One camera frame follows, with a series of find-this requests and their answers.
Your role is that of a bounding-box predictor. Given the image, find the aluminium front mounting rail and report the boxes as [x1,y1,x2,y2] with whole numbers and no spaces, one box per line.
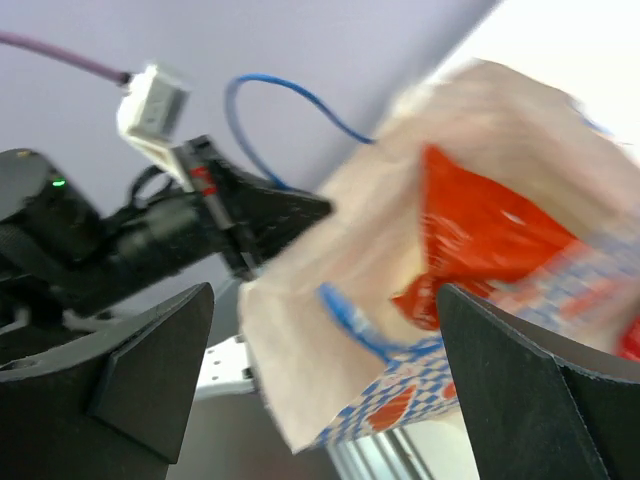
[326,428,435,480]

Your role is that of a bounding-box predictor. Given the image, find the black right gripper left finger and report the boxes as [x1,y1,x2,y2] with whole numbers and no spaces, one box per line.
[1,283,214,479]

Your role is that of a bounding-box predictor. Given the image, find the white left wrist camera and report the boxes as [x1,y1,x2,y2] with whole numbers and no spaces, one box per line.
[116,63,194,192]

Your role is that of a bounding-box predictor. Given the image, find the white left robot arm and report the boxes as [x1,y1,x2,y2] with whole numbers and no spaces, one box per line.
[1,136,333,364]

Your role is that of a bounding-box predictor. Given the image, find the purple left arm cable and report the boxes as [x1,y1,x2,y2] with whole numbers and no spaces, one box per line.
[0,30,132,87]

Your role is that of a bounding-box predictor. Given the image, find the red chips bag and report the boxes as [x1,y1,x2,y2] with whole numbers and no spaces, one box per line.
[391,145,639,360]

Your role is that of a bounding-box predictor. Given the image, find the white paper bag blue handles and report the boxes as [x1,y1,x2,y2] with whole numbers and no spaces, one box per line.
[238,61,639,452]

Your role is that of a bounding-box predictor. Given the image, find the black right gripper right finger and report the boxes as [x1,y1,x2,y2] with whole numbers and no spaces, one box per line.
[437,285,639,480]

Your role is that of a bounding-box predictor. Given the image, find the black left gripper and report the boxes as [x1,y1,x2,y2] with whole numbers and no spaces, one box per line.
[102,135,333,280]

